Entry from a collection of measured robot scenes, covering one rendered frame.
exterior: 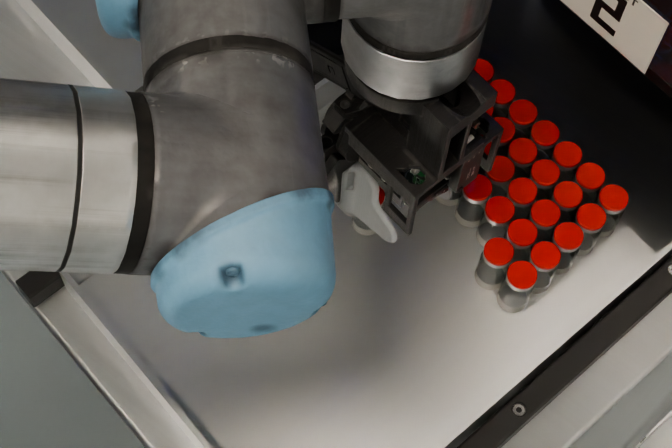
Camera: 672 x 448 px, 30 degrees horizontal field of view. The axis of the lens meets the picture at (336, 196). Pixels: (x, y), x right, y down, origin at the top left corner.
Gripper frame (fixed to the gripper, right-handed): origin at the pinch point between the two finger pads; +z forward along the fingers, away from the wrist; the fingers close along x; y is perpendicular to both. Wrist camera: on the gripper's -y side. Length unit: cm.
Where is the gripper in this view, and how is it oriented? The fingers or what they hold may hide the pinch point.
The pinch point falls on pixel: (365, 186)
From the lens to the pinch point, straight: 86.6
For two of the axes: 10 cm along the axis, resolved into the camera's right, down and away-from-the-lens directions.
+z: -0.3, 4.5, 8.9
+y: 6.5, 6.9, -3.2
